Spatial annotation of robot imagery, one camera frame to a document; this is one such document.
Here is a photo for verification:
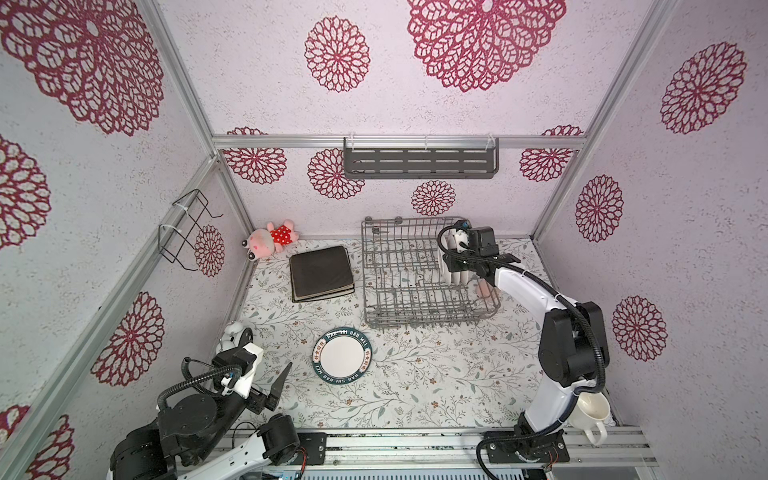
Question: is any white ceramic mug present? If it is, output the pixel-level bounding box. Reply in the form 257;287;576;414
568;393;611;447

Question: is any black wire wall basket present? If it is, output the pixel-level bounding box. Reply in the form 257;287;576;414
156;189;224;277

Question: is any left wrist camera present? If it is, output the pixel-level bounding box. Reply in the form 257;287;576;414
212;342;264;399

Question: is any black square plate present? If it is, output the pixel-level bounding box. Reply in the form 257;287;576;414
291;286;355;303
289;245;355;297

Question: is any pink sponge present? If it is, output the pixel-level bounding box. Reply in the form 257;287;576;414
476;279;494;299

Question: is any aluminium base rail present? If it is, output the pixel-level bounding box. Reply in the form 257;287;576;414
152;425;661;475

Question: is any grey wire dish rack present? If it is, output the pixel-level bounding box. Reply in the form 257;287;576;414
361;217;501;329

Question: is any grey wall shelf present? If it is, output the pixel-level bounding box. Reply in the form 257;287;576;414
342;138;499;180

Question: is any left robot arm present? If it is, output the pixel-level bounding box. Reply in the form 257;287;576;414
107;365;300;479

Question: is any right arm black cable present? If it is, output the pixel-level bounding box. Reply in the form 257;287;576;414
435;221;608;397

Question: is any pink pig plush toy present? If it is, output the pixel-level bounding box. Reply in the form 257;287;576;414
241;220;300;262

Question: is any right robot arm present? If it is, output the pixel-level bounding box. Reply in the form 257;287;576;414
436;219;610;465

